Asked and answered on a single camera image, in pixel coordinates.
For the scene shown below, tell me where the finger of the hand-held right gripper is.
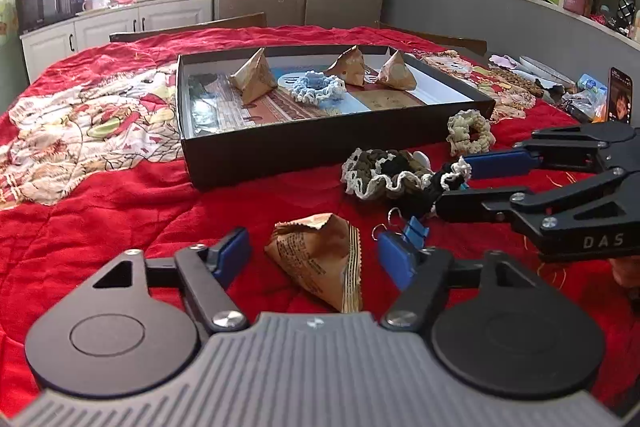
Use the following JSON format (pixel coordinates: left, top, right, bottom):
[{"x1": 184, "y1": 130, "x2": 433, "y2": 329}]
[
  {"x1": 464, "y1": 125, "x2": 608, "y2": 180},
  {"x1": 434, "y1": 167, "x2": 629, "y2": 249}
]

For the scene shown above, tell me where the person's right hand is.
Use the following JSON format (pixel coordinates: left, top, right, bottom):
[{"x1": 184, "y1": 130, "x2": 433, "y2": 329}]
[{"x1": 607, "y1": 257, "x2": 640, "y2": 291}]

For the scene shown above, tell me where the brown triangular snack packet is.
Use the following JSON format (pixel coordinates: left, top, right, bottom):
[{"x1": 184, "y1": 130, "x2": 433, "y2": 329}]
[
  {"x1": 264, "y1": 212, "x2": 364, "y2": 314},
  {"x1": 229, "y1": 47, "x2": 279, "y2": 106},
  {"x1": 322, "y1": 45, "x2": 369, "y2": 87},
  {"x1": 376, "y1": 50, "x2": 419, "y2": 92}
]

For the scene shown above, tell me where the black microwave oven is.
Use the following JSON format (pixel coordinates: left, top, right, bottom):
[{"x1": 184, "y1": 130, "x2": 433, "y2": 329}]
[{"x1": 17, "y1": 0, "x2": 74, "y2": 33}]

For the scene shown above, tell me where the brown white-edged crochet scrunchie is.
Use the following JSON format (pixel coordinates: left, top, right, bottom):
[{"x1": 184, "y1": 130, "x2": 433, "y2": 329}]
[{"x1": 341, "y1": 148, "x2": 437, "y2": 208}]

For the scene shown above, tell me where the printed paper sheet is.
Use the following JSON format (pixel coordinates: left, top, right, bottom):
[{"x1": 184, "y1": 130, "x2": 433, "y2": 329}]
[{"x1": 187, "y1": 66, "x2": 436, "y2": 135}]

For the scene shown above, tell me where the cream crochet scrunchie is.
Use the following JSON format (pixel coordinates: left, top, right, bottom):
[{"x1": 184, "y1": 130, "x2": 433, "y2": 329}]
[{"x1": 446, "y1": 109, "x2": 496, "y2": 157}]

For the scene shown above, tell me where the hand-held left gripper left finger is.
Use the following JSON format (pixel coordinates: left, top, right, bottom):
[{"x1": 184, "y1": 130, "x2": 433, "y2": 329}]
[{"x1": 92, "y1": 227, "x2": 251, "y2": 333}]

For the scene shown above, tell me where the blue crochet scrunchie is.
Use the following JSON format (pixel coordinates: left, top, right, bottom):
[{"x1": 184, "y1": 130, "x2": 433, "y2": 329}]
[{"x1": 289, "y1": 70, "x2": 347, "y2": 104}]

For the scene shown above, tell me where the black smartphone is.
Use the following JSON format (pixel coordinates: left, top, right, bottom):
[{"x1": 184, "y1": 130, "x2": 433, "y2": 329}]
[{"x1": 606, "y1": 67, "x2": 635, "y2": 126}]

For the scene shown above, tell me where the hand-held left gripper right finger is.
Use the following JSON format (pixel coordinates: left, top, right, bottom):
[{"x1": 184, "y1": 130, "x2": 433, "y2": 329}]
[{"x1": 377, "y1": 232, "x2": 543, "y2": 333}]

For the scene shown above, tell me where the blue binder clip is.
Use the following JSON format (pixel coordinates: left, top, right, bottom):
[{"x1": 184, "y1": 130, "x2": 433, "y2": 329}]
[{"x1": 371, "y1": 206, "x2": 431, "y2": 254}]

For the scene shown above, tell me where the black shallow box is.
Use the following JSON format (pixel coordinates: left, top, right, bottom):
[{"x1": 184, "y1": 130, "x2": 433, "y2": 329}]
[{"x1": 176, "y1": 45, "x2": 497, "y2": 190}]

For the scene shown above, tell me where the white kitchen cabinet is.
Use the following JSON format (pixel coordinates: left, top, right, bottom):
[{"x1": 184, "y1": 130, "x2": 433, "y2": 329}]
[{"x1": 20, "y1": 0, "x2": 216, "y2": 84}]

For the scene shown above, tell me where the red printed blanket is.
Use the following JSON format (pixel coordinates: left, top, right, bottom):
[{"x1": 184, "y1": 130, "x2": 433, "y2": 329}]
[{"x1": 0, "y1": 25, "x2": 640, "y2": 418}]

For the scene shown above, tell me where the black white-edged crochet scrunchie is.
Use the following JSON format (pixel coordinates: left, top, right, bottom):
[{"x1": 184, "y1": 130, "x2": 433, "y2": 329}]
[{"x1": 426, "y1": 156, "x2": 474, "y2": 220}]

